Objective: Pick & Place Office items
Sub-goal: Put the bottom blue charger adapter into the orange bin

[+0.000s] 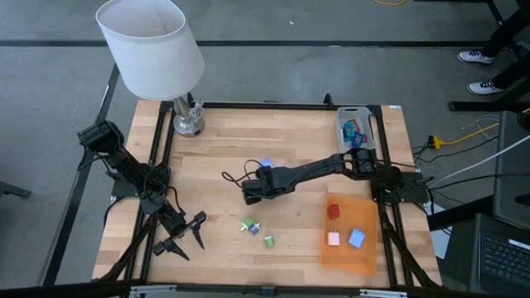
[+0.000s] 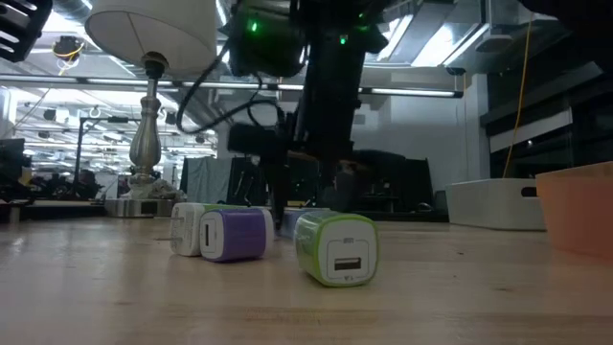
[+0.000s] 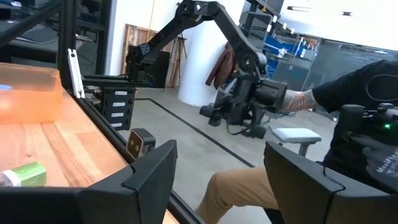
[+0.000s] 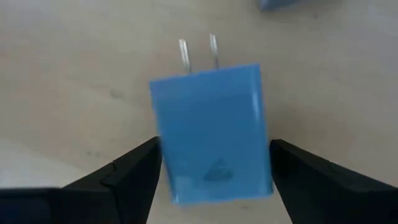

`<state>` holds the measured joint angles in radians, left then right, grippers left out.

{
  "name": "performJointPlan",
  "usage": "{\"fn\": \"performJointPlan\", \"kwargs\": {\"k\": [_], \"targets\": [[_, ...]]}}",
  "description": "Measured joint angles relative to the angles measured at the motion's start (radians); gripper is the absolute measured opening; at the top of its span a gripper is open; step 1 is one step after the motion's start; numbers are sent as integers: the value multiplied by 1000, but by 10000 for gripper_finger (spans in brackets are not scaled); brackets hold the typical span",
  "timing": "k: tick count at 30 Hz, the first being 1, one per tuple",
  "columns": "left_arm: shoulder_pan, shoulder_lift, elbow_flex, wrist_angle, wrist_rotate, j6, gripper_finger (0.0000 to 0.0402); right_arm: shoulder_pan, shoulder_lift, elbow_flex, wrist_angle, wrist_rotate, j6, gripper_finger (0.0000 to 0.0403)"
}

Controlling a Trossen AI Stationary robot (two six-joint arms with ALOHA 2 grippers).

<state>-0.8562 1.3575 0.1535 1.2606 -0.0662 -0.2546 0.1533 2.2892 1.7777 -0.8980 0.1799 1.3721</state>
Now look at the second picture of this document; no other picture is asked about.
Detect clear crumpled plastic wrap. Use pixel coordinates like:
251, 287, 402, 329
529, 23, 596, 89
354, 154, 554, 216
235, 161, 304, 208
127, 179, 187, 202

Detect light blue wall charger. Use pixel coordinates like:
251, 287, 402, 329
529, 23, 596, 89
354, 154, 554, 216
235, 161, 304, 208
279, 206, 331, 241

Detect black round ceiling fixture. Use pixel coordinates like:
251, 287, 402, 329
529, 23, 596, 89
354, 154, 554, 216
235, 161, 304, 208
51, 34, 86, 62

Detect grey fabric panel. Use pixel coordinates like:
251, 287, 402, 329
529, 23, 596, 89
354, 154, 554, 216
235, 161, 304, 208
179, 156, 232, 206

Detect table lamp with white shade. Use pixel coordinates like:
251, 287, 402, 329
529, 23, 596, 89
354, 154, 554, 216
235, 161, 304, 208
84, 0, 219, 219

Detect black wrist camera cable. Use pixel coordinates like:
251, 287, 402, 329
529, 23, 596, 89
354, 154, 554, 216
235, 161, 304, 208
174, 40, 288, 136

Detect green white wall charger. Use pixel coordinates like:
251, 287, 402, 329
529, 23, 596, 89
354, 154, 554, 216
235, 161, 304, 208
169, 201, 250, 258
292, 210, 380, 289

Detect pale grey plastic bin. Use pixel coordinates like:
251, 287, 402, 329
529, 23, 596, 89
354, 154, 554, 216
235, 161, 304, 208
443, 177, 548, 233

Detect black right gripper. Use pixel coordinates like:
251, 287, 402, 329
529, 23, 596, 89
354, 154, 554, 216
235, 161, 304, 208
270, 41, 366, 232

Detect purple white wall charger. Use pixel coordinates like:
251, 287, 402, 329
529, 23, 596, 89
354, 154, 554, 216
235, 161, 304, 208
197, 206, 276, 264

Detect thin yellow cable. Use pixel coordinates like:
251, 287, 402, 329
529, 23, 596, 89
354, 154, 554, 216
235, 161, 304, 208
501, 12, 535, 179

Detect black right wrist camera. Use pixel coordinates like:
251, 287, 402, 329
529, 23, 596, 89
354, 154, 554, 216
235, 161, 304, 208
226, 123, 282, 158

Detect black bar with light strip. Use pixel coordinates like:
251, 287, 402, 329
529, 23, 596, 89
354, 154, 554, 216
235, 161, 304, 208
0, 74, 465, 100

